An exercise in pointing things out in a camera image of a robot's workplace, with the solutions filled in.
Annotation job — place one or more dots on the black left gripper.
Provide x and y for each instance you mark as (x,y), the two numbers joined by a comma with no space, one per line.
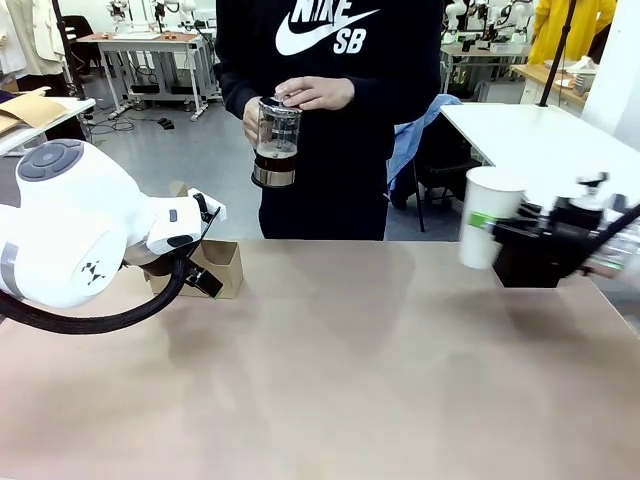
(150,262)

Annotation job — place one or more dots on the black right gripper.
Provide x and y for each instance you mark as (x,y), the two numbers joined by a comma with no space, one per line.
(575,222)

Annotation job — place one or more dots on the wooden table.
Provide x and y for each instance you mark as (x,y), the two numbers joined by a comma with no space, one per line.
(535,72)

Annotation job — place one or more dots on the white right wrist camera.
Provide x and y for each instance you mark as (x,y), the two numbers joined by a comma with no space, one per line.
(592,185)

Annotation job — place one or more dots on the white hanging garment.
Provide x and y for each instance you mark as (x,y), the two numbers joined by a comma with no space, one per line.
(30,35)

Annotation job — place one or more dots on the blue cloth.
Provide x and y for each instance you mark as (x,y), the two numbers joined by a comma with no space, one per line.
(405,150)

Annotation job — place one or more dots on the large white table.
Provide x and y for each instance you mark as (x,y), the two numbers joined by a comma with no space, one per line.
(525,130)

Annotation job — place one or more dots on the person in yellow jacket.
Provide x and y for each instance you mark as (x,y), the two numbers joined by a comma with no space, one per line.
(585,25)

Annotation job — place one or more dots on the small black foot pedal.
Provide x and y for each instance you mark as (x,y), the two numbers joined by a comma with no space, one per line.
(166,125)

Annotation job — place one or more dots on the person in black hoodie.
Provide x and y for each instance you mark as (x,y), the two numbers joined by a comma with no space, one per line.
(340,165)

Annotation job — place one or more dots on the person's left sleeved forearm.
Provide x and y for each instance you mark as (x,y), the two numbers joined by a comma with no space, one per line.
(400,100)

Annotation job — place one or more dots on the brown paper envelope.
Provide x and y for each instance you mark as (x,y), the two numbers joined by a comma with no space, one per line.
(30,110)

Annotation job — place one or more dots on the person's right sleeved forearm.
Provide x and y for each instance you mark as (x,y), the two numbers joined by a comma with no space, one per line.
(232,95)

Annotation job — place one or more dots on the grey metal workbench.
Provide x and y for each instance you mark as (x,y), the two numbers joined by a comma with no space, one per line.
(145,42)

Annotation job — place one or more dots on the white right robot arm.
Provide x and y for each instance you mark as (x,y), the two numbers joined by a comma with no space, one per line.
(622,250)

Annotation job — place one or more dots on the white cup stack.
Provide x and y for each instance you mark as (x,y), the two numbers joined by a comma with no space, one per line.
(582,82)

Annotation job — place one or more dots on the thin black tripod pole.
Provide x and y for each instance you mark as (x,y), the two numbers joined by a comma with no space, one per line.
(555,55)

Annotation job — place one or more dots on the brown cardboard cup carrier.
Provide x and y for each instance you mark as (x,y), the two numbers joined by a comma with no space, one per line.
(225,270)

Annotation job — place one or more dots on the white paper cup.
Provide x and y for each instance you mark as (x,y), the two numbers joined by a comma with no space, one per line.
(487,195)

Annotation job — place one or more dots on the person's left hand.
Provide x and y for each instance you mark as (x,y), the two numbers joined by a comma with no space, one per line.
(320,92)

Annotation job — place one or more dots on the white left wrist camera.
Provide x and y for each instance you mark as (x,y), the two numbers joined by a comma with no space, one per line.
(220,210)

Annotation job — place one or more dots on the person's right hand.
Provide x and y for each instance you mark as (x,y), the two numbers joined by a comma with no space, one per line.
(251,122)

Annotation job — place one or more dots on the black chair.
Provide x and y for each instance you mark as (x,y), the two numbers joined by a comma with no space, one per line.
(445,165)

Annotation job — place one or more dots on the glass french press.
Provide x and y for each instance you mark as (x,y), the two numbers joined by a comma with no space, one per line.
(275,170)

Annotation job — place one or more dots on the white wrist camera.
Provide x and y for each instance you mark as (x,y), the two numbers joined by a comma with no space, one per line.
(220,210)
(592,185)

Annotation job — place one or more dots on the black stand pole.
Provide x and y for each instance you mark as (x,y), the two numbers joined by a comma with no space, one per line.
(70,50)

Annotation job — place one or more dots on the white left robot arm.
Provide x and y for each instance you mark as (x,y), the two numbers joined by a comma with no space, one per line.
(75,225)

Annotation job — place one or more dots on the white lab workbench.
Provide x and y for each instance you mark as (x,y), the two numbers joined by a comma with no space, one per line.
(480,52)

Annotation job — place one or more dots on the black box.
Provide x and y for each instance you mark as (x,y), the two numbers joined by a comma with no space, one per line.
(525,265)

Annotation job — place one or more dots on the small white table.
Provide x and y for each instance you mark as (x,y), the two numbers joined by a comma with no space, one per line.
(75,106)

